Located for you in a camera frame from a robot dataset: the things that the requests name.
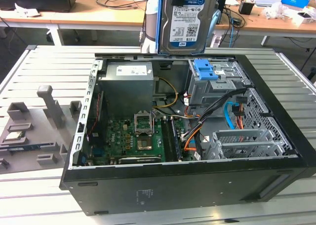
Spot hard disk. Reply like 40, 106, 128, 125
156, 0, 221, 56

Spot silver disk bay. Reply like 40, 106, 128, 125
211, 129, 287, 159

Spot black speaker box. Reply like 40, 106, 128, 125
217, 0, 227, 25

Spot small black box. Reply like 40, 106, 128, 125
238, 0, 255, 15

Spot blue plastic drive latch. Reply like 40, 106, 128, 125
194, 59, 219, 81

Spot wooden desk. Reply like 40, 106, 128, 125
0, 0, 316, 38

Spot white flat box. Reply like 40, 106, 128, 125
253, 0, 280, 7

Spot silver drive cage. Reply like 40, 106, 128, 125
187, 58, 250, 108

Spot white plastic bags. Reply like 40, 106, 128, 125
262, 1, 316, 27

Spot grey power supply unit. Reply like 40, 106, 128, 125
98, 62, 157, 113

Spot metal socket cover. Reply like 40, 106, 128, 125
133, 110, 155, 137

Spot RAM stick in slot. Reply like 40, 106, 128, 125
170, 118, 184, 161

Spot CPU socket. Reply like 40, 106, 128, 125
137, 135, 154, 151

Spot green motherboard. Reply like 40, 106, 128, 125
90, 117, 196, 165

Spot black PC case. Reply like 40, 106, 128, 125
59, 52, 316, 217

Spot grey parts rack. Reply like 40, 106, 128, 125
0, 85, 83, 174

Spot blue RAM stick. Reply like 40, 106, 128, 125
0, 142, 55, 152

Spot silver CPU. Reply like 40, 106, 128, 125
4, 130, 26, 140

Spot blue network cable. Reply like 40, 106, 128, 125
229, 11, 236, 48

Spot yellow power wires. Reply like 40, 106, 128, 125
154, 78, 180, 110

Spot black sleeved cable bundle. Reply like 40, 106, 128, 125
195, 88, 248, 127

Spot light blue data wire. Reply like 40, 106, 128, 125
224, 100, 238, 130

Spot orange power wire bundle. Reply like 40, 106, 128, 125
184, 106, 245, 152

